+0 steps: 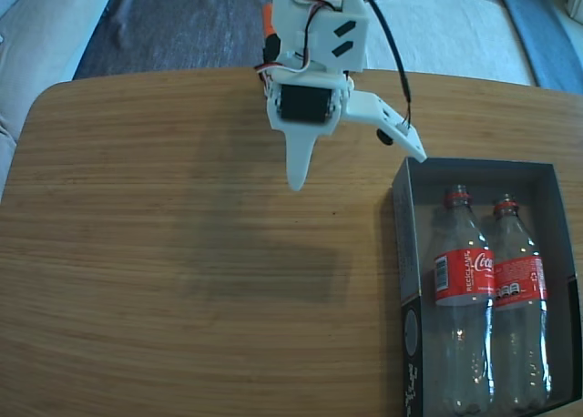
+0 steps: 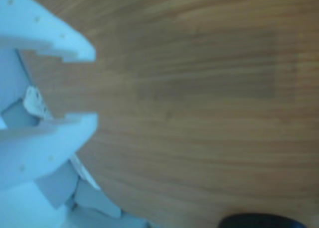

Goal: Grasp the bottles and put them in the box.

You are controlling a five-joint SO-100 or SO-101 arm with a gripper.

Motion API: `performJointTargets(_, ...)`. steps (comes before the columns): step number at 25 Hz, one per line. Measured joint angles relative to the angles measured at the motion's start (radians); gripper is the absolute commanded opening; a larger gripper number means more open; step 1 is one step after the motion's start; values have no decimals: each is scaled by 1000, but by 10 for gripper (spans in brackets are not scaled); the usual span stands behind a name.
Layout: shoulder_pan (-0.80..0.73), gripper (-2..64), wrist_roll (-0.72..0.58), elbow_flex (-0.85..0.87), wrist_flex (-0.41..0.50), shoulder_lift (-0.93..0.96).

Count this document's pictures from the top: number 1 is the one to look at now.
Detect clear bottle Coca-Cola script label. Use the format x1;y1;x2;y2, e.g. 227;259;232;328
430;184;497;413

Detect clear bottle barcode red label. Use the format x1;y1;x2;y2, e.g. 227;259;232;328
491;193;555;413

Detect grey cardboard box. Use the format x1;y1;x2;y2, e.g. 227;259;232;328
391;156;583;417

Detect orange and black clamp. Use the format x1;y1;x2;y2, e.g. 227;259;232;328
261;2;281;63

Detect white rug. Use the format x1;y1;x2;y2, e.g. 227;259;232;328
363;0;537;88

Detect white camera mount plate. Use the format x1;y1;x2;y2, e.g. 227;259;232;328
343;88;428;164

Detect black cable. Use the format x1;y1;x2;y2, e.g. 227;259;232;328
350;0;414;129

